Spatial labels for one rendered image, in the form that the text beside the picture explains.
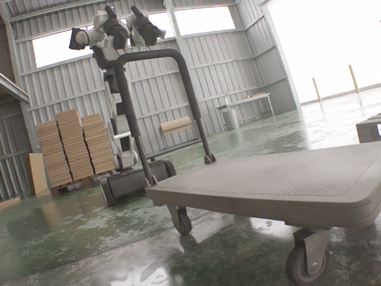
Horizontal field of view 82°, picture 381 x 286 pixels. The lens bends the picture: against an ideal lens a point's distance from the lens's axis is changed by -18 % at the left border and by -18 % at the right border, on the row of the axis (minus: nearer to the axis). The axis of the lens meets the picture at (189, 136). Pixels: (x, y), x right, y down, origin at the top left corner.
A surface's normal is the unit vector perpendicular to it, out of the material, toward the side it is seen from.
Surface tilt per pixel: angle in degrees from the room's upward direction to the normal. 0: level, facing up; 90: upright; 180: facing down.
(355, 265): 0
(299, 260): 90
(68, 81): 90
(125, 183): 90
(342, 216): 90
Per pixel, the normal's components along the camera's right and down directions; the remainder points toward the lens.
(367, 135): -0.91, 0.28
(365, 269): -0.29, -0.96
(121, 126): 0.50, 0.50
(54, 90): 0.31, -0.07
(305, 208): -0.80, 0.25
